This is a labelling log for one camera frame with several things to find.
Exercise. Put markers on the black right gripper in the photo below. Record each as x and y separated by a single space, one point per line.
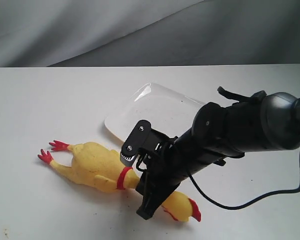
180 158

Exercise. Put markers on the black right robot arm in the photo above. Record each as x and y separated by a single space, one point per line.
258 123

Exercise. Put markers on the white square plate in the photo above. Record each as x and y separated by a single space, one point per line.
168 111

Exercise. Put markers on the grey backdrop cloth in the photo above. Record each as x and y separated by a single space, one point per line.
130 33

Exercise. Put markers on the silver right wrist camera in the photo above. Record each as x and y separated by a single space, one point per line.
134 142

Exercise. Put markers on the yellow rubber chicken toy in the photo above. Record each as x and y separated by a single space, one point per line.
98 167

